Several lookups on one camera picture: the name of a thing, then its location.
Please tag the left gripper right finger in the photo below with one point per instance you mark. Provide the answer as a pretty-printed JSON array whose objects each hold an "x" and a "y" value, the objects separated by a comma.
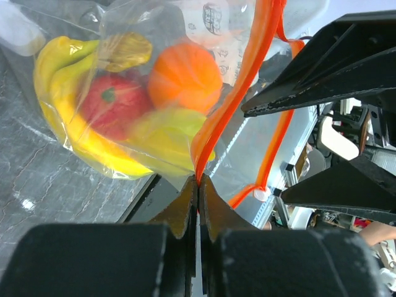
[{"x": 239, "y": 259}]

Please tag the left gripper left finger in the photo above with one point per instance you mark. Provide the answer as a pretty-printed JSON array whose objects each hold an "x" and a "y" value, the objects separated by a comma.
[{"x": 154, "y": 258}]

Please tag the metal clothes rack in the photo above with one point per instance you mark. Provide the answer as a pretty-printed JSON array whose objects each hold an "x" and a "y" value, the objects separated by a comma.
[{"x": 18, "y": 33}]

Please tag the yellow lemon fruit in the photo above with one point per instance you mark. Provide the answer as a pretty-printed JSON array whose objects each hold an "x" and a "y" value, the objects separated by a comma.
[{"x": 161, "y": 140}]

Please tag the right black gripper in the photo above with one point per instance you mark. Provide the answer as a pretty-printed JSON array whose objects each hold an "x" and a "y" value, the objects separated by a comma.
[{"x": 352, "y": 57}]

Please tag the clear orange-zipper zip bag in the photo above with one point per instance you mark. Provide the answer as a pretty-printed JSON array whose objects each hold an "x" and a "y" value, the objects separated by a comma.
[{"x": 238, "y": 34}]

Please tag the orange fruit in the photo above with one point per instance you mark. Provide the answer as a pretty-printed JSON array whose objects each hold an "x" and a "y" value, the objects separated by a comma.
[{"x": 185, "y": 75}]

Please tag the red apple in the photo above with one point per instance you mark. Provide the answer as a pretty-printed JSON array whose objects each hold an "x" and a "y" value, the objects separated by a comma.
[{"x": 112, "y": 104}]

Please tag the red grape bunch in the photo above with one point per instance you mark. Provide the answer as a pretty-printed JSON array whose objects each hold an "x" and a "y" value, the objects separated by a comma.
[{"x": 135, "y": 75}]

